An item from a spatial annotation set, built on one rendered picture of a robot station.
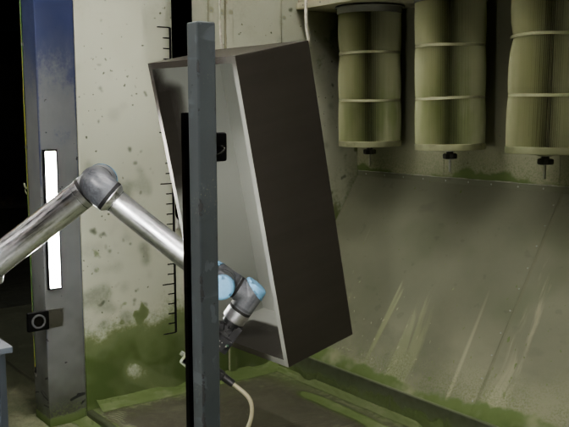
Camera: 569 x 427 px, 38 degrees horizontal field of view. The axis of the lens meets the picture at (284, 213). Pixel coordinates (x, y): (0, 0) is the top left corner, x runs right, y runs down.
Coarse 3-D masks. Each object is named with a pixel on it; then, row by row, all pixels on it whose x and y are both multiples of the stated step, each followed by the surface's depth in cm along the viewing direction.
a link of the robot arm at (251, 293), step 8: (248, 280) 304; (256, 280) 310; (240, 288) 302; (248, 288) 303; (256, 288) 302; (240, 296) 303; (248, 296) 303; (256, 296) 303; (232, 304) 305; (240, 304) 303; (248, 304) 303; (256, 304) 305; (240, 312) 303; (248, 312) 304
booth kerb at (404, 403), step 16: (288, 368) 446; (304, 368) 435; (320, 368) 424; (336, 368) 414; (336, 384) 414; (352, 384) 404; (368, 384) 395; (368, 400) 395; (384, 400) 386; (400, 400) 378; (416, 400) 370; (416, 416) 370; (432, 416) 363; (448, 416) 355; (464, 416) 348
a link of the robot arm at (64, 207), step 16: (64, 192) 296; (80, 192) 294; (48, 208) 295; (64, 208) 295; (80, 208) 297; (32, 224) 295; (48, 224) 295; (64, 224) 298; (0, 240) 298; (16, 240) 296; (32, 240) 296; (0, 256) 296; (16, 256) 297; (0, 272) 298
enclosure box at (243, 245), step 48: (240, 48) 328; (288, 48) 304; (240, 96) 293; (288, 96) 306; (240, 144) 362; (288, 144) 308; (240, 192) 371; (288, 192) 311; (240, 240) 374; (288, 240) 313; (336, 240) 329; (288, 288) 315; (336, 288) 331; (240, 336) 356; (288, 336) 317; (336, 336) 334
